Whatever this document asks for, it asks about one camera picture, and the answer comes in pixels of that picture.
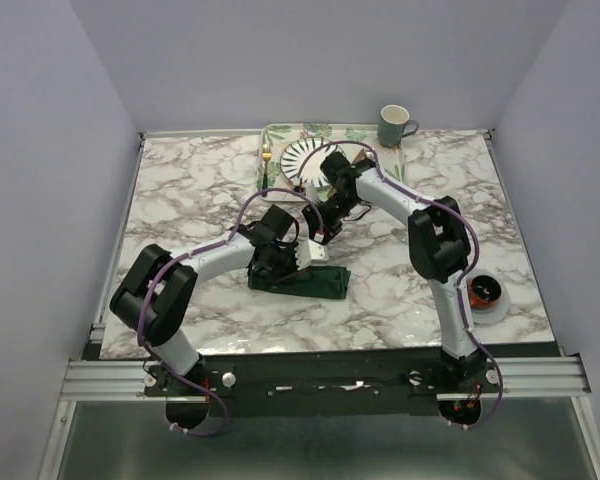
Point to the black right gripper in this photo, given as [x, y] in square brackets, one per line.
[311, 219]

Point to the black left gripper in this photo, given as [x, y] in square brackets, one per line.
[272, 277]

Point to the dark green cloth napkin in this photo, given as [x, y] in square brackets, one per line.
[323, 282]

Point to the silver fork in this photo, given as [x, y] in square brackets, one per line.
[399, 233]

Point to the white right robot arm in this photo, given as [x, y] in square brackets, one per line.
[438, 244]

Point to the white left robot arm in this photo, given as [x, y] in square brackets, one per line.
[153, 297]

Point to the striped white round plate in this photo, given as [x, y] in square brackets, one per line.
[302, 159]

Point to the leaf-patterned serving tray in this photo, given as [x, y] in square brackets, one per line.
[279, 136]

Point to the green ceramic mug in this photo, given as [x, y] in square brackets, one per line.
[395, 124]

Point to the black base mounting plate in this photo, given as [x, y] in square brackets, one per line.
[418, 382]

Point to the white saucer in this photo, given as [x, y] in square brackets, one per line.
[496, 313]

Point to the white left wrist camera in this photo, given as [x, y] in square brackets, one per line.
[310, 253]

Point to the gold fork green handle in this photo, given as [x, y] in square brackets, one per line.
[266, 157]

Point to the aluminium frame rail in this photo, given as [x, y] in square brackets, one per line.
[545, 380]

